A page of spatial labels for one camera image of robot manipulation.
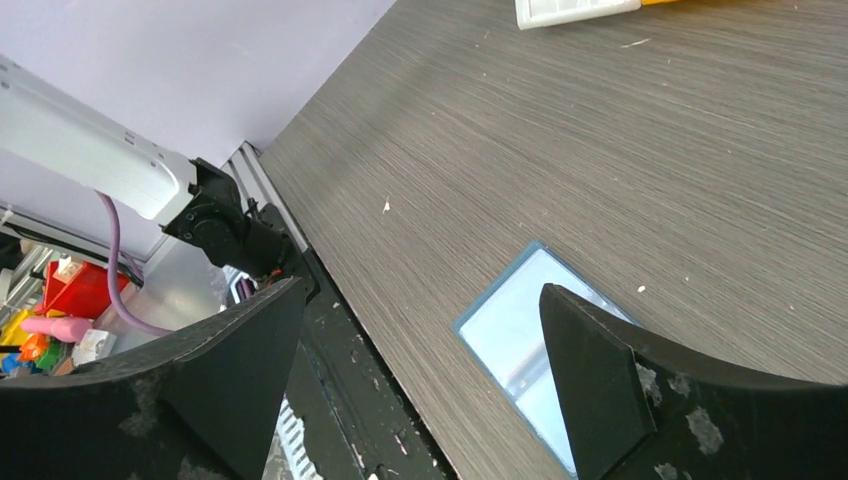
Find white plastic bin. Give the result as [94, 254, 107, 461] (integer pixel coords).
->
[514, 0, 642, 30]

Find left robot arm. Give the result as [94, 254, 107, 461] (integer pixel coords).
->
[1, 57, 295, 278]

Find blue card holder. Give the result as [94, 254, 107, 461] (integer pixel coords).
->
[454, 240, 637, 479]

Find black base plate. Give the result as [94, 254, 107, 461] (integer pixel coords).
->
[263, 246, 458, 479]

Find red plastic bin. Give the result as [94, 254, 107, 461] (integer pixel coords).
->
[34, 260, 112, 320]

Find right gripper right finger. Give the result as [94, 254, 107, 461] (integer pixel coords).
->
[539, 283, 847, 479]

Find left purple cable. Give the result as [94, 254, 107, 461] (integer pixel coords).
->
[95, 192, 175, 338]

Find orange plastic bin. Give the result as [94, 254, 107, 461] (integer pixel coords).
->
[640, 0, 680, 6]

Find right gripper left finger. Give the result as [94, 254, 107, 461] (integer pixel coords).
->
[1, 278, 306, 479]

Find pink toy object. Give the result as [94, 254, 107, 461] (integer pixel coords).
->
[20, 316, 92, 343]

